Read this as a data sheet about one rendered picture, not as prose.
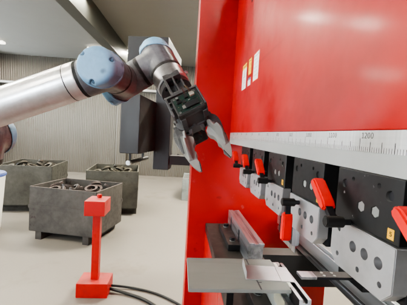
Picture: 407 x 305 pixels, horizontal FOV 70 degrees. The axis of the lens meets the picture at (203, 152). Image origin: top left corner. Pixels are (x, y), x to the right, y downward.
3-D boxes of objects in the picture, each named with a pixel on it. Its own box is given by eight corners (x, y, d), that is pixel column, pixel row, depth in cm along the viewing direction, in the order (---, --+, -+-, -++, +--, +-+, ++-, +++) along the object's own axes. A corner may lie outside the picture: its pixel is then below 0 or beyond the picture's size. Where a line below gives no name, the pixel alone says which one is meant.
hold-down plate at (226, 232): (218, 229, 157) (219, 223, 157) (228, 229, 158) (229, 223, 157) (228, 251, 127) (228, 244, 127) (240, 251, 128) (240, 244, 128)
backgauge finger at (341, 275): (290, 270, 88) (291, 254, 87) (371, 272, 90) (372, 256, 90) (307, 291, 76) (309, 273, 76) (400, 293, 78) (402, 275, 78)
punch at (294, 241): (278, 239, 87) (280, 208, 86) (284, 239, 87) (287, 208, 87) (291, 253, 77) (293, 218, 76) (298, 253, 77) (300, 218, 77)
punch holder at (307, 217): (287, 223, 71) (292, 157, 70) (320, 224, 72) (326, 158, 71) (315, 247, 56) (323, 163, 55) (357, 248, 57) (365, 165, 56)
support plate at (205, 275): (186, 260, 89) (186, 257, 89) (269, 262, 91) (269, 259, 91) (188, 292, 71) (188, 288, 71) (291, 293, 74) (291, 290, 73)
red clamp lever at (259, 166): (254, 157, 91) (258, 180, 84) (266, 158, 92) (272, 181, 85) (252, 161, 92) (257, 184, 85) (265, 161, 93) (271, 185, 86)
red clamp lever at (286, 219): (277, 238, 66) (280, 196, 66) (294, 239, 67) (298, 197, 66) (280, 241, 65) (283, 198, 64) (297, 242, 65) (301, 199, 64)
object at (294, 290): (272, 272, 89) (272, 262, 89) (281, 272, 89) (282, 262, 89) (298, 311, 69) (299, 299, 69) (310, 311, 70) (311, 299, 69)
